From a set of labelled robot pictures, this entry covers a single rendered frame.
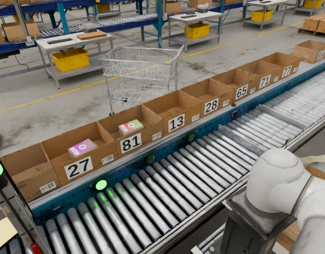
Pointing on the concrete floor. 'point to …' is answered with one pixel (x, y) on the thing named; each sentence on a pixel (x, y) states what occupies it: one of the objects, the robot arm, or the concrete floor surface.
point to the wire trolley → (139, 74)
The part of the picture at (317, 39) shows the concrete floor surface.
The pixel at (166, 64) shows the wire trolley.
